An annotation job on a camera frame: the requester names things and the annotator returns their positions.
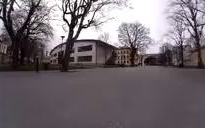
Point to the cream multi-storey building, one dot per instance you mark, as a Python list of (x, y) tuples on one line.
[(123, 56)]

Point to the person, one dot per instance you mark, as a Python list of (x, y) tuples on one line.
[(37, 65)]

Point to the dark grass strip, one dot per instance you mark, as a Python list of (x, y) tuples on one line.
[(23, 67)]

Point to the white curved building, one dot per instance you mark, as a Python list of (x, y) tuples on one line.
[(90, 52)]

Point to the building with dark archway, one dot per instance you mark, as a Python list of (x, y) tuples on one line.
[(151, 59)]

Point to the grey asphalt road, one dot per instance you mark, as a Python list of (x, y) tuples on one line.
[(100, 96)]

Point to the large bare tree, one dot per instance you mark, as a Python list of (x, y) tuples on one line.
[(200, 56), (15, 51)]

